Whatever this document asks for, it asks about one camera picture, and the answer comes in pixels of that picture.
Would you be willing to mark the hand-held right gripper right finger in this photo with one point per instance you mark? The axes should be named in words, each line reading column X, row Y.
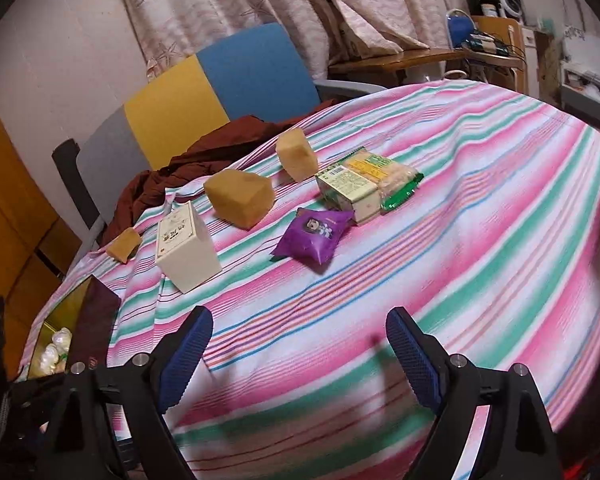
column 412, row 360

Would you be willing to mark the white storage rack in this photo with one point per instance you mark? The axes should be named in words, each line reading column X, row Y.
column 585, row 60

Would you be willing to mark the wooden side desk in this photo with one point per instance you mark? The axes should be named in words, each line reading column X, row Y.
column 405, row 57

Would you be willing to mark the small yellow sponge block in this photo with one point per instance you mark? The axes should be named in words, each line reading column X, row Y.
column 295, row 152

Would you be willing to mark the grey yellow blue chair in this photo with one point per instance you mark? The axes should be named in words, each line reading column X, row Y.
column 250, row 75

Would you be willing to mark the pink green striped tablecloth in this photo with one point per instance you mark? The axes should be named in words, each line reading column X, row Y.
column 480, row 210

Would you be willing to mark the purple snack packet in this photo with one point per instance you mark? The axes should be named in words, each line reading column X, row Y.
column 312, row 232

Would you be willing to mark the red-brown quilted jacket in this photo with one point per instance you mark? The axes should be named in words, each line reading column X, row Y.
column 215, row 145

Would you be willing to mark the gold metal tin box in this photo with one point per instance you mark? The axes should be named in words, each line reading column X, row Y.
column 97, row 320

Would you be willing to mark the white round fan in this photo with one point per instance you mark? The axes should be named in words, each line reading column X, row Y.
column 510, row 6

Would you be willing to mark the long yellow sponge block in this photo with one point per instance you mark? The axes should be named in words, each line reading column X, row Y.
column 237, row 197

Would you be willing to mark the beige cardboard box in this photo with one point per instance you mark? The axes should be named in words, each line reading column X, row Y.
column 187, row 255

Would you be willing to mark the large yellow sponge block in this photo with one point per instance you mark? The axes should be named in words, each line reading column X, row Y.
column 124, row 245

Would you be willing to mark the green rice cracker packet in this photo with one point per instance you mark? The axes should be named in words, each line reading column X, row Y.
column 387, row 175

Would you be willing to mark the wooden cabinet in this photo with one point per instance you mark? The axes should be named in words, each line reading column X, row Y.
column 10, row 200

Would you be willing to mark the blue round container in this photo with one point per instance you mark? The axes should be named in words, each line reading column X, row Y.
column 461, row 27

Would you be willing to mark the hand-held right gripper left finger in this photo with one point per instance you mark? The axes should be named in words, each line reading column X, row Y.
column 185, row 360

